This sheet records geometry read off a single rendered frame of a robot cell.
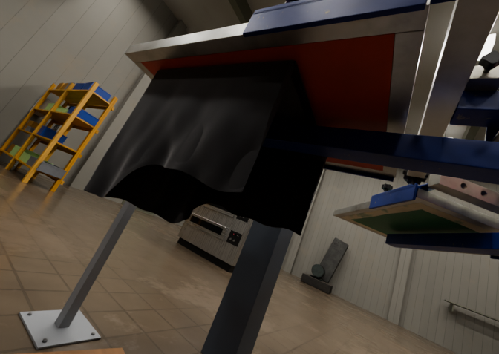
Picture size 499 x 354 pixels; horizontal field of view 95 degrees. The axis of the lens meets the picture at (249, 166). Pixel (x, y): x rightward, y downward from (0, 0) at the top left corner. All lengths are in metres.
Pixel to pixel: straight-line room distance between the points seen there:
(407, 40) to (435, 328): 10.00
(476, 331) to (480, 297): 0.95
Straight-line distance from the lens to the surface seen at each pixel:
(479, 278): 10.55
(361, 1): 0.47
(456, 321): 10.34
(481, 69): 0.69
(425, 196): 1.06
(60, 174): 5.20
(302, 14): 0.49
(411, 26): 0.47
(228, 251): 4.00
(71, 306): 1.25
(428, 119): 0.69
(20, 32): 7.73
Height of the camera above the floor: 0.58
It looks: 16 degrees up
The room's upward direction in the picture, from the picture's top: 24 degrees clockwise
